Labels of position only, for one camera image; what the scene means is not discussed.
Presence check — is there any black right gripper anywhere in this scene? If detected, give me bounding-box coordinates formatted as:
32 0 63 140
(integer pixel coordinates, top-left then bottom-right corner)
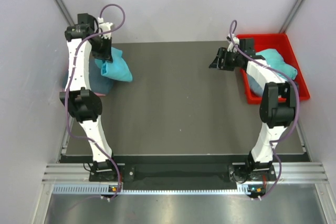
209 48 243 71

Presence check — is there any bright blue t shirt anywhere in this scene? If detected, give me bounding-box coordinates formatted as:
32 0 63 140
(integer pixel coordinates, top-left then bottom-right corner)
94 47 133 82

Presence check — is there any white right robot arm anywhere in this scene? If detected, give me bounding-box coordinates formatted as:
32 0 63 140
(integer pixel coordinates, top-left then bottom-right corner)
209 37 299 182

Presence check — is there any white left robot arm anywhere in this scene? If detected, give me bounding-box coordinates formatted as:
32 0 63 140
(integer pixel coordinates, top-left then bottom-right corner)
59 13 121 183

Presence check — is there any grey-blue t shirt in bin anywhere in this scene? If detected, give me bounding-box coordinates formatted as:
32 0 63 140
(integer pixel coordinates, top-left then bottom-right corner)
247 73 299 96

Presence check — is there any turquoise t shirt in bin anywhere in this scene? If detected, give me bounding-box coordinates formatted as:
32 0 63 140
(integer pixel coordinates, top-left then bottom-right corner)
256 48 298 80

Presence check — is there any red plastic bin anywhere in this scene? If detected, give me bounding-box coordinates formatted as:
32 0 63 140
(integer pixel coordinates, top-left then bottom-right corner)
237 34 310 105

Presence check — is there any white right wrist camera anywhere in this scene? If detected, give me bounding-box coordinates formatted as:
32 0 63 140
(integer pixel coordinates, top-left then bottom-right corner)
227 34 239 53

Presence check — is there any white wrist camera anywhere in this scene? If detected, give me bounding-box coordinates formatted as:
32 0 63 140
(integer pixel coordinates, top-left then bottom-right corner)
97 17 114 39
227 34 239 53

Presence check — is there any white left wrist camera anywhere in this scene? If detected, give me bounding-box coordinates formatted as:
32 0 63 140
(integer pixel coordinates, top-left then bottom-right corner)
97 17 114 39

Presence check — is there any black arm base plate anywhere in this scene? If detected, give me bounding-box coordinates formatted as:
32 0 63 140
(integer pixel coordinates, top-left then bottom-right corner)
88 163 277 190

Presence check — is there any grey slotted cable duct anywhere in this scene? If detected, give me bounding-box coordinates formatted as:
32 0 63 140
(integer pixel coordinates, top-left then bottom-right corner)
52 184 262 196

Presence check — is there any aluminium frame rail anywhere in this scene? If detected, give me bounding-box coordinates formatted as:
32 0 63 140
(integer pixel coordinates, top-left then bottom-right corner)
42 162 329 184

